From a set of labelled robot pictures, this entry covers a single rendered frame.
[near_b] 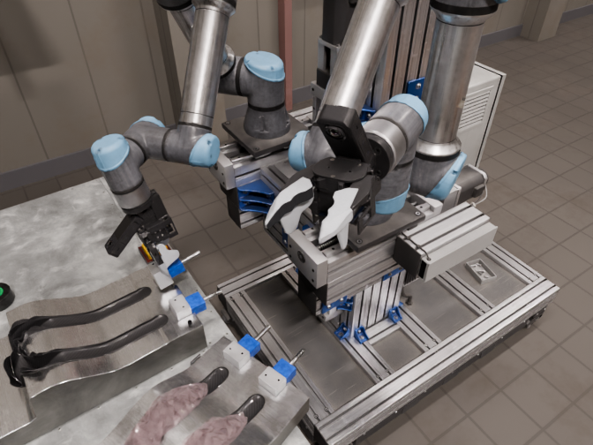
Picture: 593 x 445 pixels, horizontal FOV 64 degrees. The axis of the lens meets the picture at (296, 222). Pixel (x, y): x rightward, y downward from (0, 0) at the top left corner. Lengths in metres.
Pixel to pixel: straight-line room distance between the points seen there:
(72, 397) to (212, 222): 1.80
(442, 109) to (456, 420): 1.42
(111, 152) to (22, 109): 2.30
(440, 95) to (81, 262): 1.10
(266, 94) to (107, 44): 1.95
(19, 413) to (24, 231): 0.70
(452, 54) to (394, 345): 1.30
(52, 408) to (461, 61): 1.06
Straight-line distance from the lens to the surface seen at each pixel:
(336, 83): 0.86
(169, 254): 1.19
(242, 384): 1.11
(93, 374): 1.14
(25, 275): 1.58
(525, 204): 3.23
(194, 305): 1.19
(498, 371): 2.29
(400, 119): 0.72
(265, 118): 1.49
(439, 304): 2.16
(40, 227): 1.73
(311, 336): 1.97
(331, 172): 0.60
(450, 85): 0.97
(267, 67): 1.43
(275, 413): 1.07
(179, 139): 1.07
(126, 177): 1.07
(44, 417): 1.19
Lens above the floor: 1.80
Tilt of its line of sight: 41 degrees down
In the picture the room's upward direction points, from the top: straight up
